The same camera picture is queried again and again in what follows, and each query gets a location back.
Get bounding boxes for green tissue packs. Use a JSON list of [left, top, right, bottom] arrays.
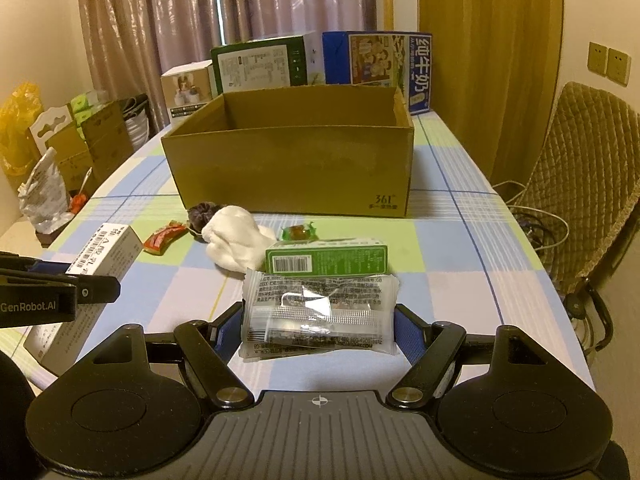
[[68, 90, 108, 127]]

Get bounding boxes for dark velvet scrunchie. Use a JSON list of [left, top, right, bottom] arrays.
[[188, 202, 221, 242]]

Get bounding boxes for large open cardboard box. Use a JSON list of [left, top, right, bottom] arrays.
[[162, 84, 414, 218]]

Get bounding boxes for green carton box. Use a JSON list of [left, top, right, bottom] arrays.
[[210, 32, 324, 93]]

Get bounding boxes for white product box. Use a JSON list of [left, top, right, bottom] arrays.
[[160, 60, 218, 126]]

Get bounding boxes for mauve curtain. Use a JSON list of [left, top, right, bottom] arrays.
[[78, 0, 375, 128]]

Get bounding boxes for white cloth sock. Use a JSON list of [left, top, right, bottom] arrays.
[[202, 206, 277, 274]]

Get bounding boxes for quilted tan chair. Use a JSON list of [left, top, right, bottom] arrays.
[[512, 81, 639, 354]]

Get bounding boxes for dark wooden tray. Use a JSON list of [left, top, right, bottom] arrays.
[[35, 212, 75, 248]]

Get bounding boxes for blue milk carton box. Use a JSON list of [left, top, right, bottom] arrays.
[[322, 32, 433, 115]]

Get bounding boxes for white plastic bag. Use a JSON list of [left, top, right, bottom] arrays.
[[17, 148, 70, 229]]

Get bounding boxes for brown cardboard box on side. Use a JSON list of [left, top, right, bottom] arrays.
[[44, 102, 134, 196]]

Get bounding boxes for white shopping bag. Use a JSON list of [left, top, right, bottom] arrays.
[[119, 93, 151, 152]]

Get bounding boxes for wooden door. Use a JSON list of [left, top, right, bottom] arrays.
[[418, 0, 563, 183]]

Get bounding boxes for wall switch plates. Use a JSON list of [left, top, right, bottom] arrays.
[[587, 42, 631, 87]]

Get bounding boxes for white chair back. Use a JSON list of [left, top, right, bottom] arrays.
[[29, 105, 74, 155]]

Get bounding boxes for white cable on floor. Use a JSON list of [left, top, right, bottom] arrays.
[[491, 179, 572, 254]]

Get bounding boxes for yellow plastic bag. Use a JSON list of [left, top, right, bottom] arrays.
[[1, 81, 43, 180]]

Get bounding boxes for white medicine box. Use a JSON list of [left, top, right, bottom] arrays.
[[24, 223, 142, 376]]

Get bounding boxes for green medicine box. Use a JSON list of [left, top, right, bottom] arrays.
[[265, 238, 388, 278]]

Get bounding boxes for green candy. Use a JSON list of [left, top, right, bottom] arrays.
[[280, 222, 318, 242]]

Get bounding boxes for red candy wrapper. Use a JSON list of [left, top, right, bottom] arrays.
[[143, 220, 189, 256]]

